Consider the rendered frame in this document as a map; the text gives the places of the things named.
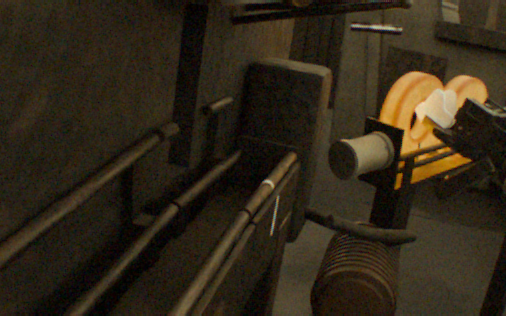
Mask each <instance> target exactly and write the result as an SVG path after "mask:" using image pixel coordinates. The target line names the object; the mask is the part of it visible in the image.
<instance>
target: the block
mask: <svg viewBox="0 0 506 316"><path fill-rule="evenodd" d="M331 82H332V72H331V71H330V70H329V69H327V68H326V67H323V66H318V65H312V64H308V63H302V62H296V61H292V60H286V59H280V58H275V57H269V58H265V59H262V60H259V61H256V62H255V63H254V64H253V66H252V67H251V73H250V79H249V86H248V91H247V99H246V106H245V113H244V119H243V126H242V133H241V136H246V137H255V138H259V139H263V140H268V141H273V142H277V143H281V144H286V145H290V146H295V147H299V155H298V159H297V162H299V163H300V167H299V172H298V183H297V188H296V194H295V199H294V204H293V210H292V215H291V220H290V226H289V230H288V234H287V240H286V243H293V242H295V240H296V239H297V238H298V236H299V234H300V232H301V231H302V229H303V227H304V225H305V223H306V219H305V218H304V213H305V209H306V206H307V205H308V206H309V203H310V198H311V193H312V188H313V183H314V178H315V173H316V162H317V158H318V153H319V147H320V142H321V138H322V132H323V127H324V122H325V117H326V112H327V107H328V102H329V98H328V97H329V92H330V86H331Z"/></svg>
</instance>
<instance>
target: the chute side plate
mask: <svg viewBox="0 0 506 316"><path fill-rule="evenodd" d="M299 167H300V163H299V162H296V163H295V164H294V166H293V167H292V169H291V170H290V171H289V172H288V173H287V175H286V176H285V177H284V179H283V180H282V181H281V182H280V183H279V184H278V187H277V188H276V190H275V191H274V192H273V193H272V195H271V196H270V197H269V199H268V200H267V201H266V202H265V203H264V205H263V207H262V208H261V209H260V211H259V212H258V213H257V215H256V216H255V218H254V219H253V220H252V221H251V224H249V225H248V227H247V228H246V230H245V231H244V233H243V235H242V237H241V238H240V240H239V241H238V243H237V246H236V248H235V249H233V250H232V252H231V254H230V255H229V257H228V258H227V260H226V261H225V262H224V264H223V265H222V269H221V270H220V272H218V274H217V276H216V277H215V279H214V280H213V282H212V283H211V284H210V286H209V289H208V291H207V292H206V293H205V295H204V296H203V298H202V299H201V300H200V302H199V303H198V306H197V308H196V309H195V310H194V312H193V313H192V315H191V316H240V313H241V311H242V309H243V307H244V306H245V304H246V303H247V301H248V299H249V298H250V296H251V294H252V293H253V291H254V288H255V286H256V284H257V283H258V282H259V280H260V278H261V276H262V275H263V273H264V272H265V270H266V268H267V267H268V265H269V263H270V261H271V260H272V257H273V255H274V250H275V245H276V239H277V234H278V230H279V228H280V226H281V224H282V223H283V221H284V219H285V218H286V217H287V215H288V214H289V212H290V211H291V215H292V210H293V204H294V199H295V194H296V188H297V183H298V172H299ZM277 198H278V201H277ZM276 203H277V212H276V218H275V223H274V229H273V234H272V235H271V231H272V225H273V220H274V215H275V209H276Z"/></svg>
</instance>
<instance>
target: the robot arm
mask: <svg viewBox="0 0 506 316"><path fill-rule="evenodd" d="M485 99H486V100H485V102H484V103H483V104H481V103H479V102H478V101H476V100H475V98H467V97H466V98H465V100H464V103H463V104H462V106H461V107H459V109H457V107H456V100H457V94H456V93H455V92H454V91H453V90H451V89H447V90H445V92H443V91H442V90H440V89H437V90H435V91H434V92H433V94H431V95H430V96H429V97H428V98H427V101H426V102H425V103H423V102H422V103H421V104H419V105H418V106H417V107H416V109H415V112H416V114H417V116H418V117H419V119H420V120H421V121H422V125H423V126H424V127H425V128H426V129H427V130H429V132H430V133H431V134H432V135H433V136H434V137H436V139H438V140H439V141H441V142H442V143H445V144H446V145H447V146H448V147H449V149H451V150H452V151H454V152H455V153H456V154H458V155H461V156H462V157H464V158H467V159H470V160H471V161H472V163H475V164H473V165H470V166H468V167H467V168H466V169H464V170H462V171H461V172H459V173H457V174H455V175H452V176H449V177H446V178H444V179H442V180H440V181H438V183H439V184H437V185H435V186H434V187H433V189H434V191H435V194H436V196H437V198H438V200H439V201H441V200H446V201H449V200H452V199H455V198H457V197H458V196H459V195H461V194H462V191H464V190H465V189H467V188H469V187H471V186H474V185H476V184H477V183H480V182H482V181H483V180H485V179H487V178H488V177H490V176H492V175H493V174H495V173H498V172H499V173H498V175H497V181H498V182H501V184H503V185H504V186H503V192H504V193H505V195H506V109H505V108H502V107H501V106H500V105H498V104H496V102H494V101H492V100H491V99H490V98H488V97H486V98H485ZM491 104H493V105H495V106H496V107H499V108H500V109H501V110H503V111H504V113H503V114H499V113H497V112H496V111H495V110H491V107H492V106H491Z"/></svg>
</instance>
